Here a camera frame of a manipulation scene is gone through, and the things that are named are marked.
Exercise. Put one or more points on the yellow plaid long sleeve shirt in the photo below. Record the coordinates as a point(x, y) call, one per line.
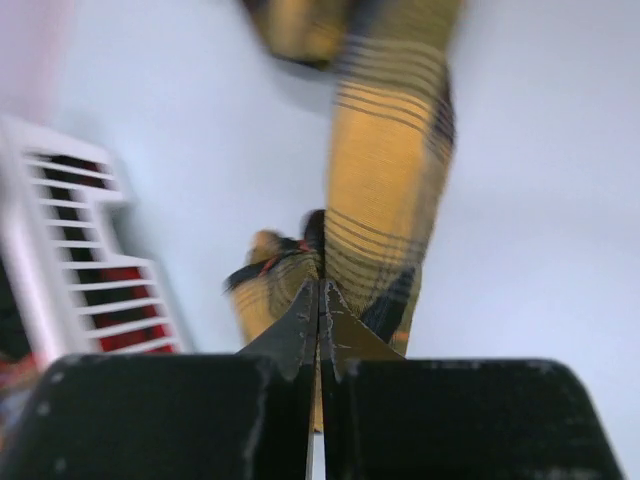
point(391, 148)

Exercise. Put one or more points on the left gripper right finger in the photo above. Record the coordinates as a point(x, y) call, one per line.
point(387, 417)

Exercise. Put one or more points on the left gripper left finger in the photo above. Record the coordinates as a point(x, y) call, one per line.
point(246, 415)

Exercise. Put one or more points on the white plastic laundry basket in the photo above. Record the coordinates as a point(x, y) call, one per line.
point(25, 249)

